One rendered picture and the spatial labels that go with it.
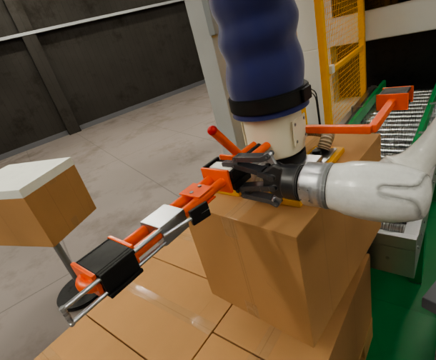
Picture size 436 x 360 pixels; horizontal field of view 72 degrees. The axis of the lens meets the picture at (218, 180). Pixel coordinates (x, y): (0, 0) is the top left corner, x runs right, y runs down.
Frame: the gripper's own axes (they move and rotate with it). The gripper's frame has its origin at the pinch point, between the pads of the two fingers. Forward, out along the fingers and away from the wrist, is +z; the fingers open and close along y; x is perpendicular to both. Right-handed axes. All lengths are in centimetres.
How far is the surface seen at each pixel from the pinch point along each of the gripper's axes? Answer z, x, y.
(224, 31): 3.9, 17.3, -30.3
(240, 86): 1.1, 15.4, -17.3
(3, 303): 230, -42, 120
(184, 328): 31, -11, 65
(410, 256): -32, 59, 68
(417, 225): -33, 71, 61
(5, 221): 164, -19, 38
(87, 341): 65, -34, 65
